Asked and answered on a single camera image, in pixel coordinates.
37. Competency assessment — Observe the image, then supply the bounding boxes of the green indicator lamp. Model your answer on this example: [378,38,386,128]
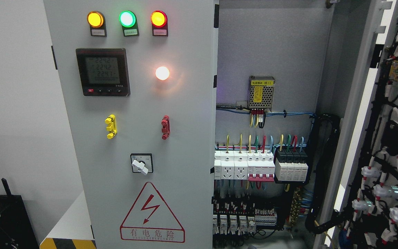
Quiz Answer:
[119,10,137,28]

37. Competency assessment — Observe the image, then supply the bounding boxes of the red indicator lamp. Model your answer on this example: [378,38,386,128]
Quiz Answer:
[150,10,167,28]

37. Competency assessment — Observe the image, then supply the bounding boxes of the red terminal connector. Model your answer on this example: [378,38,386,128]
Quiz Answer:
[161,115,170,140]

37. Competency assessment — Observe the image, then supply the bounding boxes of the yellow terminal connector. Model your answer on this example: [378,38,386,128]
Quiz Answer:
[105,114,117,140]

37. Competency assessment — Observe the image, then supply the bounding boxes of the red electric warning sticker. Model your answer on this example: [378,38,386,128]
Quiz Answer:
[120,182,185,243]

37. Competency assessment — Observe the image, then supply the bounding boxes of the white socket breaker row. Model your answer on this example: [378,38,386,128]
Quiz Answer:
[214,151,275,182]

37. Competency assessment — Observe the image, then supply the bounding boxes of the yellow indicator lamp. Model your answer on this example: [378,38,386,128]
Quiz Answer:
[87,11,104,28]

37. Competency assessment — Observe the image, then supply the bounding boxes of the black white surge protector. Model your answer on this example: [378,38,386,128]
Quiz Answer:
[274,150,309,182]

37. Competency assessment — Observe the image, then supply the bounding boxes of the black digital power meter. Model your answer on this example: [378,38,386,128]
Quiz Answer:
[76,48,131,96]

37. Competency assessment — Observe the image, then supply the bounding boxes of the lower relay terminal row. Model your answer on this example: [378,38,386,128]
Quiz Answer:
[211,196,278,235]

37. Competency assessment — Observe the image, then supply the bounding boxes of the white glowing lamp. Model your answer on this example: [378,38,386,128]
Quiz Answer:
[155,66,170,81]

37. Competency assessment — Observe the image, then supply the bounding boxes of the metal mesh power supply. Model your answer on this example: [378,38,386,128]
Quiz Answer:
[248,75,275,109]

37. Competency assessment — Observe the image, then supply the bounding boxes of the grey cabinet door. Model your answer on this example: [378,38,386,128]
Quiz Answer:
[312,0,398,249]
[44,0,219,249]

